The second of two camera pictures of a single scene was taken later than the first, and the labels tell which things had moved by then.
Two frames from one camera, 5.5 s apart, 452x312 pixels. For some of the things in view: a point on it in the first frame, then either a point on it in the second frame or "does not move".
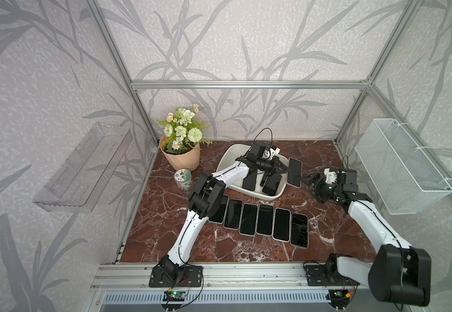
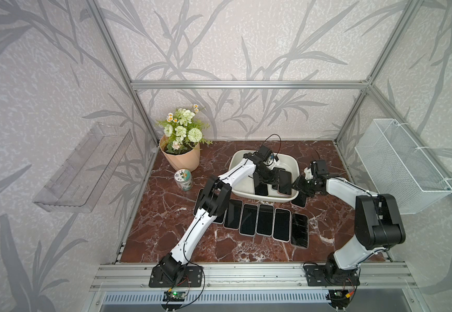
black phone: [299, 230] does not move
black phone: [218, 218] does not move
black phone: [295, 172] to [300, 201]
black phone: [281, 225] does not move
